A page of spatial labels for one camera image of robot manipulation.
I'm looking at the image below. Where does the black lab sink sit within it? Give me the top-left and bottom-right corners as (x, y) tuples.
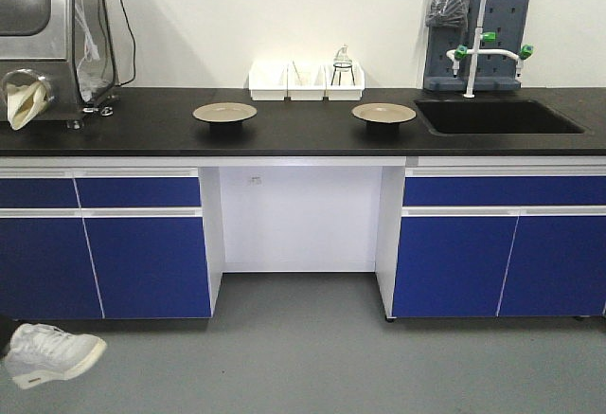
(415, 99), (585, 135)

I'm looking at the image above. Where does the black power cable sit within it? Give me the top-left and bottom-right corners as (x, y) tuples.
(92, 0), (137, 87)

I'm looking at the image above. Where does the left white plastic bin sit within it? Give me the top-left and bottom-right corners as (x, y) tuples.
(248, 61), (288, 101)

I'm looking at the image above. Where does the stainless steel glove box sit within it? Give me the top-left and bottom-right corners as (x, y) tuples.
(0, 0), (121, 130)

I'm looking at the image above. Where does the black wire tripod stand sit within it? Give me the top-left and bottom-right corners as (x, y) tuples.
(330, 61), (355, 86)

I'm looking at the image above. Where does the glass flask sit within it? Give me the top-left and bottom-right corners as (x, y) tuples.
(333, 45), (353, 69)

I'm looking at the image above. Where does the cream rubber glove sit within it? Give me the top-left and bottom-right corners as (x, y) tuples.
(6, 81), (50, 131)

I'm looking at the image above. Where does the white sneaker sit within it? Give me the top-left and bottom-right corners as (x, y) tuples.
(3, 323), (107, 389)

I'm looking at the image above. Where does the grey pegboard drying rack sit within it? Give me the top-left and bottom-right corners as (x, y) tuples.
(423, 0), (529, 92)

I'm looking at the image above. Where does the white lab faucet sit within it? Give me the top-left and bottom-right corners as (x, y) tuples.
(446, 0), (534, 99)

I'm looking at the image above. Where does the right white plastic bin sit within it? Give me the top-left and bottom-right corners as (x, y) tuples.
(324, 62), (365, 101)

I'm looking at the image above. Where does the blue white lab cabinet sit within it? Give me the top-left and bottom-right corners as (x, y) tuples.
(1, 156), (605, 320)

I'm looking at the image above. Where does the middle white plastic bin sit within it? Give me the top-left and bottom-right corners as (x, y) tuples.
(287, 61), (326, 101)

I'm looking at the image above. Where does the beige circular plate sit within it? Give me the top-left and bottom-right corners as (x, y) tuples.
(192, 102), (258, 136)
(351, 102), (417, 136)

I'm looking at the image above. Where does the white plastic bin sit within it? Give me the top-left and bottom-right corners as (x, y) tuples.
(248, 61), (288, 101)
(324, 62), (365, 101)
(287, 61), (326, 101)

